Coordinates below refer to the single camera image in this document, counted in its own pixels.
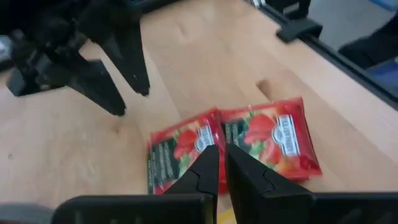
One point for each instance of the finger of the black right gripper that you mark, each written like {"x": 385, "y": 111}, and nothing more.
{"x": 99, "y": 87}
{"x": 124, "y": 56}

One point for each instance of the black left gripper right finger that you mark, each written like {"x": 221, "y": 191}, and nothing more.
{"x": 258, "y": 186}

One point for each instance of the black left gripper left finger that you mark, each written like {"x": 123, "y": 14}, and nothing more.
{"x": 199, "y": 177}

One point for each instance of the red strawberry tea packet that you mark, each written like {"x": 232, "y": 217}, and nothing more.
{"x": 183, "y": 146}
{"x": 280, "y": 137}

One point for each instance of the blue box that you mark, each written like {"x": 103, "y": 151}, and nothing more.
{"x": 385, "y": 74}

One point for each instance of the black aluminium table frame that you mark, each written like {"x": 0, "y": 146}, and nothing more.
{"x": 298, "y": 29}

